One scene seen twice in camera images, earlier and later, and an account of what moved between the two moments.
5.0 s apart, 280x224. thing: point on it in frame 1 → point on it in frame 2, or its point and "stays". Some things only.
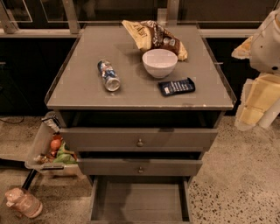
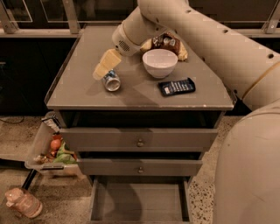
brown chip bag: (148, 35) stays
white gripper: (267, 49) → (122, 40)
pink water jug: (24, 202) stays
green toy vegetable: (62, 157) stays
